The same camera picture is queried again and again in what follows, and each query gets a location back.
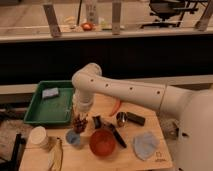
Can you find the yellowish banana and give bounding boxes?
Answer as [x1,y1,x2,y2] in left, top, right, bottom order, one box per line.
[48,138,63,171]

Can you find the blue plastic cup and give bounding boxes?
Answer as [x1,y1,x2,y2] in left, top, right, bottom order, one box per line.
[66,130,80,146]

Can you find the red chili pepper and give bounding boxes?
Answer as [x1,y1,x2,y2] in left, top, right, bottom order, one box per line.
[109,100,122,116]

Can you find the black chair left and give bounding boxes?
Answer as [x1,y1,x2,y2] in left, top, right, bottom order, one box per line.
[0,133,26,171]

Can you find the black handled tool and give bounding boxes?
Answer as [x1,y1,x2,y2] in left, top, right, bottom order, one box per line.
[92,116,127,148]

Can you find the blue grey sponge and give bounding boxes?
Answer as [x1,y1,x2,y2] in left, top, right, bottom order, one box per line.
[42,88,59,99]

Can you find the black office chair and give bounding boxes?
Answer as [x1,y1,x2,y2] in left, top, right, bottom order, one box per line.
[141,0,198,28]

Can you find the black rectangular block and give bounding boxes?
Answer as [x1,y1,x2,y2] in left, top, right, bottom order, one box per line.
[127,112,145,126]

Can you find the light blue cloth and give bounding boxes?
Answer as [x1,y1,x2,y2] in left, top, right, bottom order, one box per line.
[133,131,160,160]

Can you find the red apple in background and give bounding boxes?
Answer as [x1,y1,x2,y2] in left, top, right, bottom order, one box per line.
[81,22,94,31]

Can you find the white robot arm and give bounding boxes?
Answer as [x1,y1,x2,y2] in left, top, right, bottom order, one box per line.
[72,63,213,171]

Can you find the small metal cup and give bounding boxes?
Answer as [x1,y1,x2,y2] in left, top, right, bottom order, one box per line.
[116,112,127,127]

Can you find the green plastic tray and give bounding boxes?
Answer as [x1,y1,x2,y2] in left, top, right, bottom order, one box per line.
[24,80,73,125]

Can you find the orange red bowl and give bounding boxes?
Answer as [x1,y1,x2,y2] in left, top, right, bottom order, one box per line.
[89,129,116,157]

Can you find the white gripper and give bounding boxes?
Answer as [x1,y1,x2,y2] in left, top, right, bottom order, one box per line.
[73,100,92,119]

